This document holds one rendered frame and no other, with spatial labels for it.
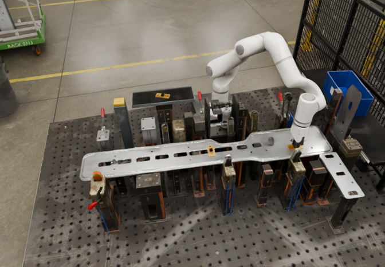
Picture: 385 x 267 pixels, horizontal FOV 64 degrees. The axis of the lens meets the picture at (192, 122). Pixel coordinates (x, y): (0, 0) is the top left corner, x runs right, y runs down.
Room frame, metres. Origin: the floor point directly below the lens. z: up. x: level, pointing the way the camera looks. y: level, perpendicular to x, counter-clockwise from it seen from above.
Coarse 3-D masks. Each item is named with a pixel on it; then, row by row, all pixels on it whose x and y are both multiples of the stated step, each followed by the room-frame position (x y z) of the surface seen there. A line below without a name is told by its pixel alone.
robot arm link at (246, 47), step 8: (240, 40) 1.51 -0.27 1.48; (248, 40) 1.49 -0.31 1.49; (256, 40) 1.50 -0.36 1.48; (240, 48) 1.47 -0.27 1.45; (248, 48) 1.45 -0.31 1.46; (256, 48) 1.47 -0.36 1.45; (264, 48) 1.50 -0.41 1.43; (224, 56) 1.69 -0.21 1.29; (232, 56) 1.61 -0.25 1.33; (240, 56) 1.47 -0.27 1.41; (248, 56) 1.46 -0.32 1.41; (208, 64) 1.74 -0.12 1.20; (216, 64) 1.69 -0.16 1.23; (224, 64) 1.65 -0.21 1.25; (232, 64) 1.62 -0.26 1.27; (240, 64) 1.62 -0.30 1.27; (208, 72) 1.71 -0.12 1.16; (216, 72) 1.67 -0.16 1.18; (224, 72) 1.65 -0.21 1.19
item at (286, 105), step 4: (288, 92) 1.38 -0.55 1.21; (284, 96) 1.37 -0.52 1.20; (288, 96) 1.34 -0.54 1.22; (284, 100) 1.36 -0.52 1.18; (288, 100) 1.34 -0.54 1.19; (284, 104) 1.35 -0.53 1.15; (288, 104) 1.36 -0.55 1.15; (284, 108) 1.35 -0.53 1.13; (288, 108) 1.35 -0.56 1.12; (284, 112) 1.35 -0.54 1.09; (288, 112) 1.35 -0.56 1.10
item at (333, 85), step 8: (328, 72) 1.66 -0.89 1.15; (336, 72) 1.66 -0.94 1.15; (344, 72) 1.66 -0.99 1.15; (352, 72) 1.65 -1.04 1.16; (328, 80) 1.61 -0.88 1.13; (336, 80) 1.66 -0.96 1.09; (344, 80) 1.66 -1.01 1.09; (352, 80) 1.62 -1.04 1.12; (328, 88) 1.58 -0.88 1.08; (336, 88) 1.50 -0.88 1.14; (344, 88) 1.65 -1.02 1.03; (360, 88) 1.51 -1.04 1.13; (328, 96) 1.55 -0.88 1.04; (368, 96) 1.41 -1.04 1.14; (360, 104) 1.37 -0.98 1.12; (368, 104) 1.37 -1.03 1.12; (360, 112) 1.37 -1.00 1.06
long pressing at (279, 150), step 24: (168, 144) 1.21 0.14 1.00; (192, 144) 1.21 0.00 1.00; (216, 144) 1.20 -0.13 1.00; (240, 144) 1.20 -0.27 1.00; (264, 144) 1.19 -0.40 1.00; (312, 144) 1.18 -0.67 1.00; (96, 168) 1.06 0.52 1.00; (120, 168) 1.05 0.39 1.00; (144, 168) 1.05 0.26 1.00; (168, 168) 1.04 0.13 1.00
